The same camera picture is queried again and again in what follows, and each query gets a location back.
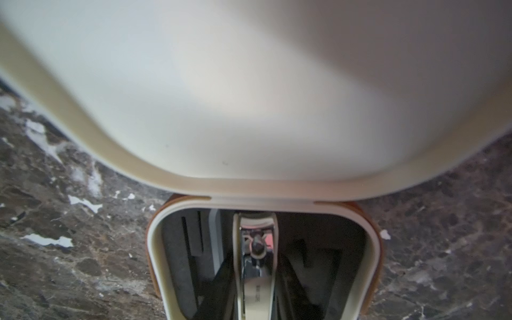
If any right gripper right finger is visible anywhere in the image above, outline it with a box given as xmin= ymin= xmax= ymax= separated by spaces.
xmin=277 ymin=254 xmax=323 ymax=320

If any cream clipper case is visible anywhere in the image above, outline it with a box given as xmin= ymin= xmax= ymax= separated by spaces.
xmin=1 ymin=1 xmax=511 ymax=319

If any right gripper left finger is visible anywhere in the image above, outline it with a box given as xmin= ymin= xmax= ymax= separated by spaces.
xmin=193 ymin=252 xmax=236 ymax=320

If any cream large nail clipper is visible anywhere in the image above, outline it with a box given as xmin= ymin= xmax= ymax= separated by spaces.
xmin=232 ymin=212 xmax=279 ymax=319

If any silver nail file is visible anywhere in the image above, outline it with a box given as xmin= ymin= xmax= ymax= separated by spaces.
xmin=208 ymin=209 xmax=224 ymax=273

